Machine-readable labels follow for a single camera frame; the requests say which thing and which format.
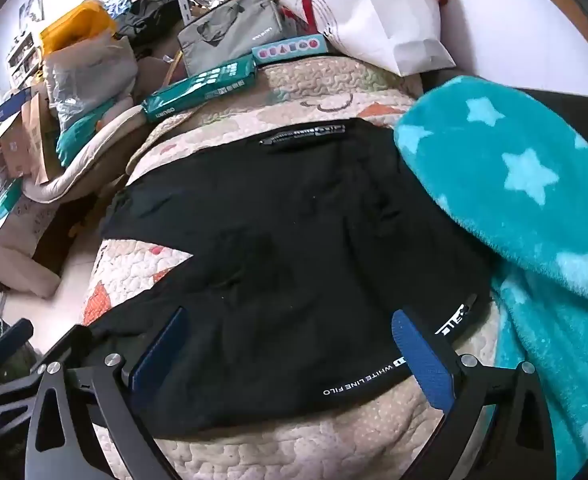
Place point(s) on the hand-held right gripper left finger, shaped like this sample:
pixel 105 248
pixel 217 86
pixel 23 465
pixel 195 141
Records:
pixel 156 355

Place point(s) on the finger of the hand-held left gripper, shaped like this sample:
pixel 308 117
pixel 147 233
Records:
pixel 11 336
pixel 9 391

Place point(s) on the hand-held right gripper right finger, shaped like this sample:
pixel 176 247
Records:
pixel 419 355

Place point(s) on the black pants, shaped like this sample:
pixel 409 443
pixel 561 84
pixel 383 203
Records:
pixel 274 260

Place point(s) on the green mesh bin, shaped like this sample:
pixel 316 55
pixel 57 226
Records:
pixel 19 366

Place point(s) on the brown cardboard box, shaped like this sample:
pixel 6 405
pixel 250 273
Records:
pixel 16 145

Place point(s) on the beige folded comforter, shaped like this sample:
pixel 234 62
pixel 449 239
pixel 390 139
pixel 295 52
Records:
pixel 99 160

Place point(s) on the teal star fleece blanket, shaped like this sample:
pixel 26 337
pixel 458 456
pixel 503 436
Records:
pixel 514 170

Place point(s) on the teal patterned pack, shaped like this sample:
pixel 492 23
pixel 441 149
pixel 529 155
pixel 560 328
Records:
pixel 81 132

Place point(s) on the blue box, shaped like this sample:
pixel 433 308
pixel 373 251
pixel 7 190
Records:
pixel 11 105

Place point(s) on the green paper ream pack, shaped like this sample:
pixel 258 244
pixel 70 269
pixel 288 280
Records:
pixel 199 90

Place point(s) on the clear plastic bag of clothes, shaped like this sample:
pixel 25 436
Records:
pixel 89 75

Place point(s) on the beige quilted heart bedspread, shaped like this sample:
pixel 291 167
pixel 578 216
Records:
pixel 324 92

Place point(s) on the yellow bag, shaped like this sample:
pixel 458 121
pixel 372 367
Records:
pixel 74 25

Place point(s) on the grey laptop bag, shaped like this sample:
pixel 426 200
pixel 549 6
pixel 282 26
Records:
pixel 229 35

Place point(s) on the teal box with shapes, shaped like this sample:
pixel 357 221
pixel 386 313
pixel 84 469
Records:
pixel 289 49

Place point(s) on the black backpack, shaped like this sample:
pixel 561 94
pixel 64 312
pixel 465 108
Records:
pixel 149 15

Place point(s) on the white paper bag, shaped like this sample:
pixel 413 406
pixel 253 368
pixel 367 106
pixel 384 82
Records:
pixel 384 10

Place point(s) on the white wall shelf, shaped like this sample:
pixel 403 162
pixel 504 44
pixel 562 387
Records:
pixel 24 57

